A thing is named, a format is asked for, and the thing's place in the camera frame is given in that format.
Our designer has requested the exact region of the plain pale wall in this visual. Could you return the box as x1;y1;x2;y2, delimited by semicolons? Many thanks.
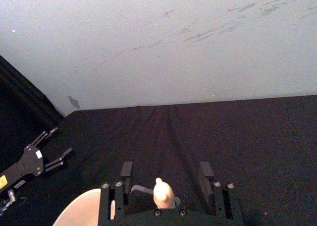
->
0;0;317;117

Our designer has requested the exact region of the black table cloth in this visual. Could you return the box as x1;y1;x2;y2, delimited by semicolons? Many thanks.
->
0;54;317;226

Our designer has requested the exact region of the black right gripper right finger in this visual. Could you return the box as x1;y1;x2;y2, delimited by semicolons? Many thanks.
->
199;161;245;222

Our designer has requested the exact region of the thin dark cable silver plug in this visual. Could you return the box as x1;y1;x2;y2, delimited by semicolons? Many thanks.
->
0;189;17;212

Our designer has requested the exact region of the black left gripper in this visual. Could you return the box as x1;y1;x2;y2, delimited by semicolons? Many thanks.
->
0;127;73;194

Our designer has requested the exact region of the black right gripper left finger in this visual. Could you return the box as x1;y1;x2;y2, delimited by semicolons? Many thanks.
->
99;161;134;221

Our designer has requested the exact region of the white tape roll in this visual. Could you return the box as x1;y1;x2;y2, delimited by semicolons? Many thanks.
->
53;188;116;226

